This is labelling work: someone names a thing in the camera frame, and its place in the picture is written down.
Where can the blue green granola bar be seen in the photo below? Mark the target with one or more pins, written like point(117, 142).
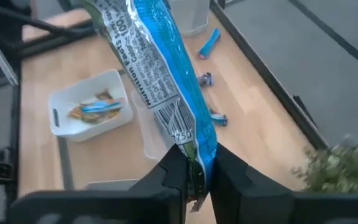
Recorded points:
point(219, 119)
point(205, 80)

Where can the blue Chewy granola bar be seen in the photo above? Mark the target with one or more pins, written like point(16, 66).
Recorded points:
point(104, 105)

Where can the grey tape strip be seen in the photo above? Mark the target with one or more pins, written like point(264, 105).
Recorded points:
point(65, 161)

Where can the clear plastic bin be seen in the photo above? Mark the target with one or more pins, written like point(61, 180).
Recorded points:
point(148, 137)

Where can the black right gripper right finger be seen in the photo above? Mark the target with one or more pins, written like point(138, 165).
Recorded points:
point(253, 199)

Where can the orange Chewy granola bar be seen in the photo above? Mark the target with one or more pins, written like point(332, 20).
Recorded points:
point(89, 116)

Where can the blue granola bar red end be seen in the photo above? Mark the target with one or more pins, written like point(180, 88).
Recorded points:
point(209, 43)

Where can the leafy plant in black pot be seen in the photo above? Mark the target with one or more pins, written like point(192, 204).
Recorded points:
point(343, 168)

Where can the silver metal bracket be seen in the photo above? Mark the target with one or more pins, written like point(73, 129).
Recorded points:
point(2, 62)

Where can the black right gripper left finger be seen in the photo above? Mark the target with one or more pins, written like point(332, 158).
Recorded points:
point(141, 202)

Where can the black aluminium table frame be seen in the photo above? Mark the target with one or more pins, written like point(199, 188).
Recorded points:
point(12, 124)

